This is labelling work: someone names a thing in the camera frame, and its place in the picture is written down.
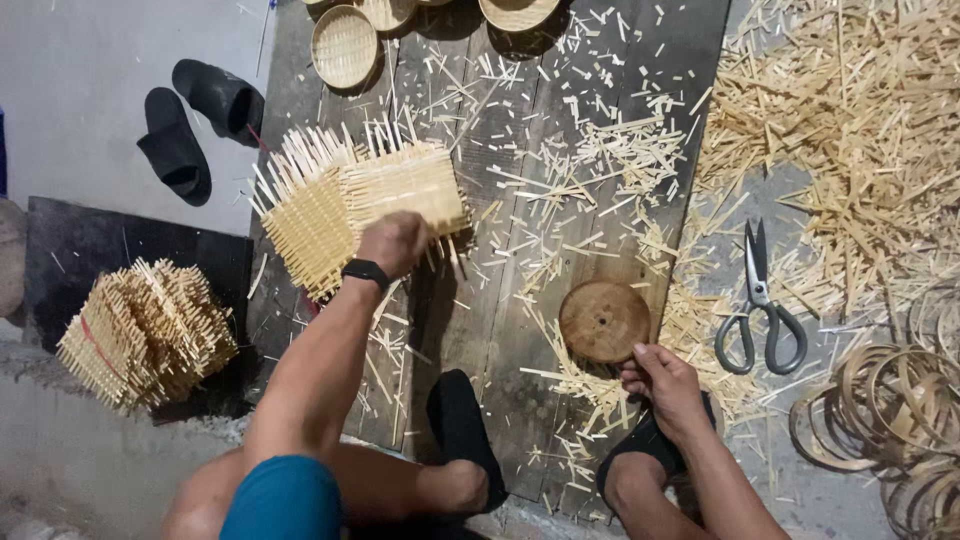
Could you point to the person's right hand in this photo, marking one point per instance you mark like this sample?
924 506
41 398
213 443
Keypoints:
671 394

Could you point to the person's left hand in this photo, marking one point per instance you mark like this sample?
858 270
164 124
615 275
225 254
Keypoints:
394 244

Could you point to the person's left fingers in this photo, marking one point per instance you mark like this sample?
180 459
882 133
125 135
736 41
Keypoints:
416 234

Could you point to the woven bamboo mat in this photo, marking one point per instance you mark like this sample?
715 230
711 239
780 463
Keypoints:
311 217
405 184

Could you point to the black wristwatch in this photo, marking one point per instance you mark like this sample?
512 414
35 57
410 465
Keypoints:
365 271

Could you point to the grey wooden plank board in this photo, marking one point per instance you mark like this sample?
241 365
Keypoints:
480 322

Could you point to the scattered bamboo bits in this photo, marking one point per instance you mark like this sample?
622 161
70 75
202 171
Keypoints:
600 157

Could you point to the worn black slipper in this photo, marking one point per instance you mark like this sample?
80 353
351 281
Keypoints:
463 427
645 444

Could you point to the round woven bamboo basket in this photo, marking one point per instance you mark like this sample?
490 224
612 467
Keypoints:
517 11
387 11
344 46

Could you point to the round wooden disc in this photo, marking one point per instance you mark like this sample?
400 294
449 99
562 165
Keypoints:
604 321

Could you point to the loose black slipper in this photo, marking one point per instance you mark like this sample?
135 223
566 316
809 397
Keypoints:
217 99
174 146

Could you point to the person's left leg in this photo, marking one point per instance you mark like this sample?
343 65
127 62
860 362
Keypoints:
397 487

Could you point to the person's leg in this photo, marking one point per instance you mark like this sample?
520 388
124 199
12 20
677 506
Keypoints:
397 487
645 502

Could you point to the bundle of woven bamboo mats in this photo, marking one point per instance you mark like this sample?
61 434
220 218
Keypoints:
142 334

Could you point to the blue shorts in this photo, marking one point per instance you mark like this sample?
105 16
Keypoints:
285 499

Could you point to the black board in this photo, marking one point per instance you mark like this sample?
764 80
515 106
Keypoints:
82 247

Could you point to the person's right leg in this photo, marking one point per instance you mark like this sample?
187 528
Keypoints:
645 502

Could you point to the brown round object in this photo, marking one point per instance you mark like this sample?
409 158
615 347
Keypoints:
10 255

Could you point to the heap of bamboo strip offcuts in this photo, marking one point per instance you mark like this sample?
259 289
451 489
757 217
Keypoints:
862 135

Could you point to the heap of bamboo rings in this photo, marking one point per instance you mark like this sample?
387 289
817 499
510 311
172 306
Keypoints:
892 405

